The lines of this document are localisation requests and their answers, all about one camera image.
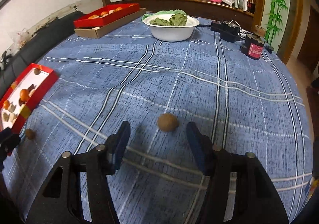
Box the beige chunk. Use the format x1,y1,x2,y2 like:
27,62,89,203
9,113,17,123

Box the orange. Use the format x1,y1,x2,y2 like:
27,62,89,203
3,100,10,110
20,88,30,103

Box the red date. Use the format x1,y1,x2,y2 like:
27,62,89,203
28,84,35,91
18,99,25,106

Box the brown round fruit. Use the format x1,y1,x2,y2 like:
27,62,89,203
25,129,36,140
34,68,41,75

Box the white chunk in tray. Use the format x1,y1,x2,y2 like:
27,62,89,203
3,112,10,122
8,103,16,113

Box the red date in tray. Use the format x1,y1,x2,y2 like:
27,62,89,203
28,84,35,91

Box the red tray white inside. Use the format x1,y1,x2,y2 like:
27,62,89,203
1,63,58,133

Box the tan round fruit right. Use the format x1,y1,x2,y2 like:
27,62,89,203
157,113,179,132

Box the blue plaid tablecloth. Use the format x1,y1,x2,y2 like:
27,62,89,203
3,19,312,223

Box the black sofa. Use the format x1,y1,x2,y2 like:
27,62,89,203
1,11,84,97

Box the cardboard box lid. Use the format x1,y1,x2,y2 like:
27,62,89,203
74,8,146,39

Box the white bowl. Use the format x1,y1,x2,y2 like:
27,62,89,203
142,14,200,42

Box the far red tray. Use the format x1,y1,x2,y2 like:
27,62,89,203
74,3,140,28

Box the black red battery box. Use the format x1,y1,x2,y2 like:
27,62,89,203
240,33,274,60

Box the green leaves in bowl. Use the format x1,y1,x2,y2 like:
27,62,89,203
150,13,188,27

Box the black power adapter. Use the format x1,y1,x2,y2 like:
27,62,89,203
210,20,241,43

